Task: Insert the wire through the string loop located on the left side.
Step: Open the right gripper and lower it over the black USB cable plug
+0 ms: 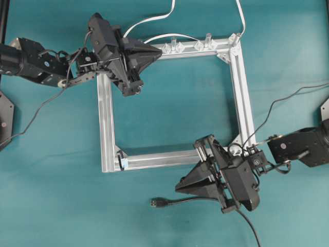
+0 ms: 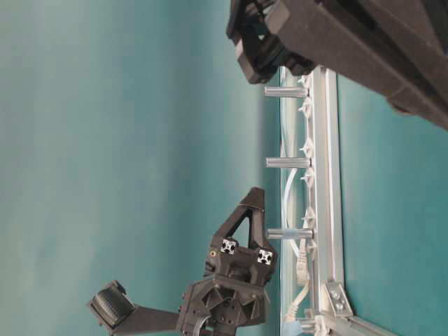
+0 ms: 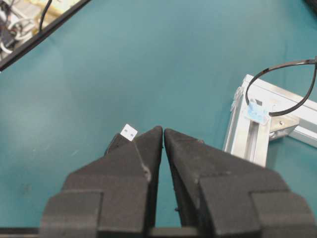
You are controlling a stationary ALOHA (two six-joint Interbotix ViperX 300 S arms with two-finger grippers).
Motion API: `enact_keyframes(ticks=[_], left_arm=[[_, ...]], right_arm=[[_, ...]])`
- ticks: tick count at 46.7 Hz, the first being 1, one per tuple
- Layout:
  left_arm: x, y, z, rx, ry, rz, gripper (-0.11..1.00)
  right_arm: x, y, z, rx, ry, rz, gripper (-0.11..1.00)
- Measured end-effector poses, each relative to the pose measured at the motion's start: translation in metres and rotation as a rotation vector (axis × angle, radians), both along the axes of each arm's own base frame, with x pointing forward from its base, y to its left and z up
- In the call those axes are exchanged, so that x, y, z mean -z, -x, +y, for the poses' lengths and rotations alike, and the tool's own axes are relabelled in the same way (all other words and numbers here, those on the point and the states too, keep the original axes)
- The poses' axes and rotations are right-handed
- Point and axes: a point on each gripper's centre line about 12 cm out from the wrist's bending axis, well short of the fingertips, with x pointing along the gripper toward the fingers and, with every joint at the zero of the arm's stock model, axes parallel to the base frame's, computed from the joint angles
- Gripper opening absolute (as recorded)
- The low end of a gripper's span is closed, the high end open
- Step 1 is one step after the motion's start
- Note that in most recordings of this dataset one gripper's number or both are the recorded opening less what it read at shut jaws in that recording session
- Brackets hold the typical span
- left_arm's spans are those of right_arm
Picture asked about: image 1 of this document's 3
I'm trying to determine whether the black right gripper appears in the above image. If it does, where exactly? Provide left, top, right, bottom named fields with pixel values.
left=175, top=134, right=254, bottom=213

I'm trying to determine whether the clear cable clip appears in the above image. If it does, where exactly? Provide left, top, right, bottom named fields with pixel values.
left=161, top=37, right=186, bottom=54
left=194, top=33, right=218, bottom=51

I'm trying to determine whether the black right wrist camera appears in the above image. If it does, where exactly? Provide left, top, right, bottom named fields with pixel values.
left=221, top=156, right=260, bottom=211

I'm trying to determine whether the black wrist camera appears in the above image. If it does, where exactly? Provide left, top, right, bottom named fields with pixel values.
left=221, top=156, right=260, bottom=211
left=88, top=12, right=120, bottom=62

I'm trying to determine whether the grey right base plate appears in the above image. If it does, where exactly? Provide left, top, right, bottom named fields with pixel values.
left=320, top=98, right=329, bottom=121

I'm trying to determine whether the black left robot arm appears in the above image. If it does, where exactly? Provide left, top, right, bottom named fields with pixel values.
left=1, top=24, right=162, bottom=97

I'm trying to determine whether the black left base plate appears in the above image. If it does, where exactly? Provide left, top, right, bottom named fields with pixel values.
left=0, top=91, right=14, bottom=150

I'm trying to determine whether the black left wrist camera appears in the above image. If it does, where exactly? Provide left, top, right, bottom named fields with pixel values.
left=88, top=12, right=120, bottom=62

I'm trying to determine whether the black vertical frame post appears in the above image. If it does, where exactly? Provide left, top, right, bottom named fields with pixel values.
left=0, top=0, right=10, bottom=44

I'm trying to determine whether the black zip tie loop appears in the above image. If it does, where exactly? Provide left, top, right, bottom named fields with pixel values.
left=117, top=150, right=124, bottom=171

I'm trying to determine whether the aluminium extrusion frame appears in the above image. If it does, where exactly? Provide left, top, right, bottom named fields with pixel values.
left=97, top=33, right=256, bottom=173

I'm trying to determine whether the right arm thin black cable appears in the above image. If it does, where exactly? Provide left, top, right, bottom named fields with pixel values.
left=228, top=82, right=329, bottom=155

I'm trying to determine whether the white flat cable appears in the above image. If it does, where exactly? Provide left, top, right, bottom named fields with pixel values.
left=122, top=0, right=247, bottom=44

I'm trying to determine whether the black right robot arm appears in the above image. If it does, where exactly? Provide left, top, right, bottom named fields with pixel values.
left=175, top=120, right=328, bottom=213

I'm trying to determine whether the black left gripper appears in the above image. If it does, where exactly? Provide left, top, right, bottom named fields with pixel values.
left=96, top=25, right=162, bottom=97

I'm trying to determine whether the blue tape mount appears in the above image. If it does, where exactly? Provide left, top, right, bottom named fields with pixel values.
left=121, top=158, right=129, bottom=169

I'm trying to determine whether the black USB cable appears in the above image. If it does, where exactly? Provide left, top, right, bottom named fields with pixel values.
left=149, top=197, right=262, bottom=247

